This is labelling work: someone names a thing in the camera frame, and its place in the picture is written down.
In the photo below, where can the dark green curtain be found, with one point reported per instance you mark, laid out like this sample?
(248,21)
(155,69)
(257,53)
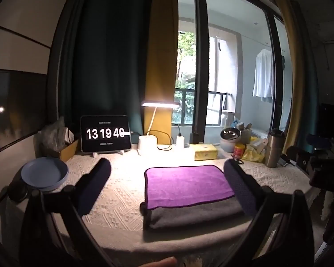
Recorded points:
(103,61)

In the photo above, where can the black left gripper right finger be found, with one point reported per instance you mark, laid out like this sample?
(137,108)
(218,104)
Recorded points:
(246,189)

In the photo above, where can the yellow curtain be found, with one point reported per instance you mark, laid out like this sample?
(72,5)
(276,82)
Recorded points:
(162,52)

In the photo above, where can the white knitted table cloth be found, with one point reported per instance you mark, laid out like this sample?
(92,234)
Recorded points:
(116,222)

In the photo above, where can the clear plastic bag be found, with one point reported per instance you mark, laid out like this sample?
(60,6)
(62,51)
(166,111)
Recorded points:
(53,137)

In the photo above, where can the person's hand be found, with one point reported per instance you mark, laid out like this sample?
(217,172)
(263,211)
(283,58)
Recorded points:
(167,262)

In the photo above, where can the red and yellow can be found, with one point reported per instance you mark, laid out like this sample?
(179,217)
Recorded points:
(238,151)

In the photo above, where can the yellow wet wipes pack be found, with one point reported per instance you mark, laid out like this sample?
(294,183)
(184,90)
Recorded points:
(251,155)

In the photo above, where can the black tablet showing clock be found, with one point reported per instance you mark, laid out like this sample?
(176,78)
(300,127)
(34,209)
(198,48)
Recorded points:
(105,133)

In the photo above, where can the blue plastic plate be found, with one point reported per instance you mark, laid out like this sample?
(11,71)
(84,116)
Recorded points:
(45,173)

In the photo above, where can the steel thermos bottle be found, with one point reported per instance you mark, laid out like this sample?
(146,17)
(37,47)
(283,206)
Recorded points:
(276,139)

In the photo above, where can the cardboard box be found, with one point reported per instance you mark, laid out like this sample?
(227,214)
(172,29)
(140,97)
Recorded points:
(68,152)

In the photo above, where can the white charger with cable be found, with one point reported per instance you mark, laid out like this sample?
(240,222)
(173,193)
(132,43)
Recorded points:
(180,140)

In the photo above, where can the white pot under bowl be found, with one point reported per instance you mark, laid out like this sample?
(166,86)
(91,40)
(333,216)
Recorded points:
(228,144)

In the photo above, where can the white desk lamp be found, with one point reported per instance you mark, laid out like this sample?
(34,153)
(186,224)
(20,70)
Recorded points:
(148,143)

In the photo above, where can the steel bowl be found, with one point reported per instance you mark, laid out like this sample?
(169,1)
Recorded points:
(230,133)

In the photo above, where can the purple and grey towel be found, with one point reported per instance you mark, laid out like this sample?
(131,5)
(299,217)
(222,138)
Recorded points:
(187,196)

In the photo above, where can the white hanging shirt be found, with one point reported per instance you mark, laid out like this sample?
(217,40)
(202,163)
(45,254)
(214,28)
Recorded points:
(264,76)

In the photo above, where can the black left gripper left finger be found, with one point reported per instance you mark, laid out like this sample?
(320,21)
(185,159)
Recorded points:
(90,186)

